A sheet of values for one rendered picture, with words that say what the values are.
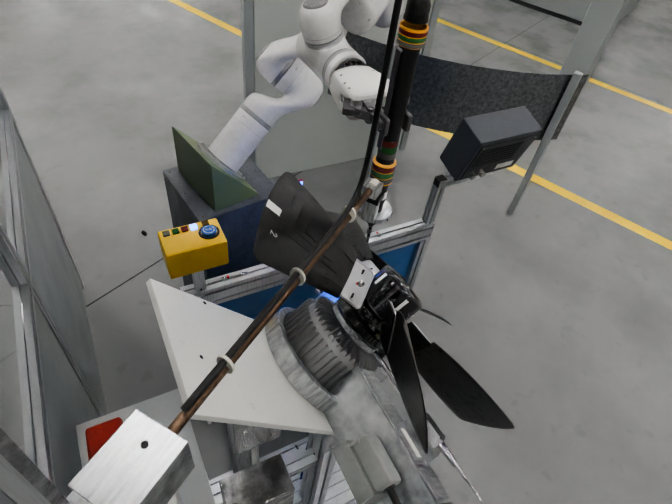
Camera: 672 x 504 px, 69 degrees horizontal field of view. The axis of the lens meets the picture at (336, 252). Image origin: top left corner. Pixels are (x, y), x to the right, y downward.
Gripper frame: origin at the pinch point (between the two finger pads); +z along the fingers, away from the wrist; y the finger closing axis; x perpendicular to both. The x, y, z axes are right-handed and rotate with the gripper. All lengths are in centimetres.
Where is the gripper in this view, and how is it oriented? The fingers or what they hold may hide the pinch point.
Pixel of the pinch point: (392, 120)
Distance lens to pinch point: 85.4
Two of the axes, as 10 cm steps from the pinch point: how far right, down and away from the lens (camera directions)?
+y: -8.9, 2.6, -3.8
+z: 4.5, 6.8, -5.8
